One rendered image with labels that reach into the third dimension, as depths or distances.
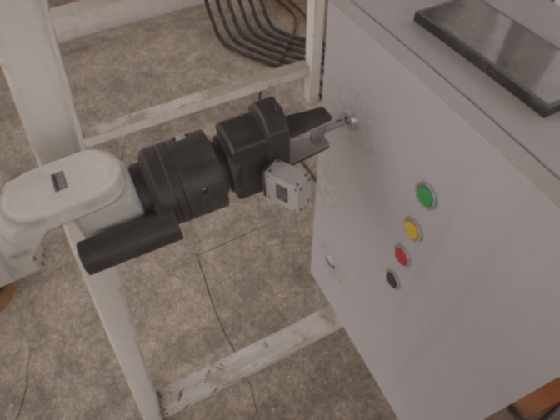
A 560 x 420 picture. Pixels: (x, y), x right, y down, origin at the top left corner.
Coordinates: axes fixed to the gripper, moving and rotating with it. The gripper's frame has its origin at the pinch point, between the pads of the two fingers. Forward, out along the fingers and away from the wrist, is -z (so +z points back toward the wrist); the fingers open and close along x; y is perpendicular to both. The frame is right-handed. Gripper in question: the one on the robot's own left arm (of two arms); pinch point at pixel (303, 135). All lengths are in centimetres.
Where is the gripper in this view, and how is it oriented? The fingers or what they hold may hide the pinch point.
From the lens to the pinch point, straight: 49.9
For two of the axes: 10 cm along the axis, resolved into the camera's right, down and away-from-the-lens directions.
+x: 0.2, 6.0, 8.0
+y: 4.3, 7.2, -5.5
